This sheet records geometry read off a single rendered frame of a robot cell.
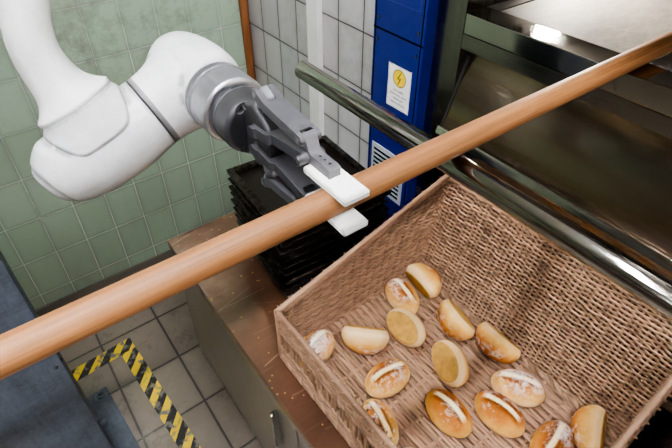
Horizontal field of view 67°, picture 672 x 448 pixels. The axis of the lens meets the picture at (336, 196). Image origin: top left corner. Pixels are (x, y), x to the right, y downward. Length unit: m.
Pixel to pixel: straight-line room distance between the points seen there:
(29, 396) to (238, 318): 0.49
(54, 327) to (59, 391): 0.99
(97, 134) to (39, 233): 1.23
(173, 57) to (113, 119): 0.11
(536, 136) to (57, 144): 0.78
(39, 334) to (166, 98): 0.36
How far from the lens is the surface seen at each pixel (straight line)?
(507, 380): 1.08
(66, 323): 0.44
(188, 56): 0.70
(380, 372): 1.03
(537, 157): 1.01
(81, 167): 0.70
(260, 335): 1.17
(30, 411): 1.43
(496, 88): 1.06
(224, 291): 1.26
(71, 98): 0.69
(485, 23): 1.02
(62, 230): 1.91
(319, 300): 1.07
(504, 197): 0.58
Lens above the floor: 1.52
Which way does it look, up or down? 39 degrees down
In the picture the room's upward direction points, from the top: straight up
